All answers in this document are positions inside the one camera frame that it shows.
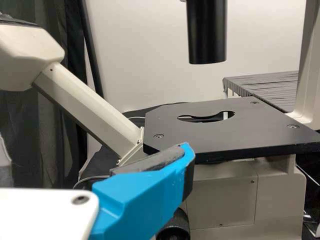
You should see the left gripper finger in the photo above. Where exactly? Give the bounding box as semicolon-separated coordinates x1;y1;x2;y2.
89;141;196;240

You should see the cream microscope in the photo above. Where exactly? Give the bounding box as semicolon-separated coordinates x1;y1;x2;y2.
0;0;320;240

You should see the black platform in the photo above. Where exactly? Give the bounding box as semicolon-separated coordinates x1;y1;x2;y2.
222;70;301;114

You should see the grey cable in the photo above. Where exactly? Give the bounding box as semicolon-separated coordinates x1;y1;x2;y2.
72;174;112;191

